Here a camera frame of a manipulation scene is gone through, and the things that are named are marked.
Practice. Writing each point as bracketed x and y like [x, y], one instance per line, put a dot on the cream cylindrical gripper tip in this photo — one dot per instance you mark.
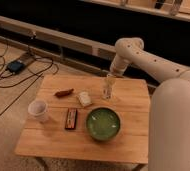
[110, 79]

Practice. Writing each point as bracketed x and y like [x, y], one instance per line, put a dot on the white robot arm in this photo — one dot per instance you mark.
[169, 118]

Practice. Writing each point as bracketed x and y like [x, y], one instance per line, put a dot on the green ceramic bowl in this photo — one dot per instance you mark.
[103, 124]

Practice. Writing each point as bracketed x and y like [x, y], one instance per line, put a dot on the brown sausage-shaped snack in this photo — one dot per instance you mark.
[64, 93]

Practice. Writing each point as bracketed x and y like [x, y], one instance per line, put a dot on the white paper cup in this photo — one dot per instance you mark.
[38, 109]

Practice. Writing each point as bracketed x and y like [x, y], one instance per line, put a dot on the wooden folding table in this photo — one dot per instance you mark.
[130, 100]

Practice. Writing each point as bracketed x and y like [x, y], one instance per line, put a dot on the long wooden bench rail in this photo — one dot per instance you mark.
[30, 34]

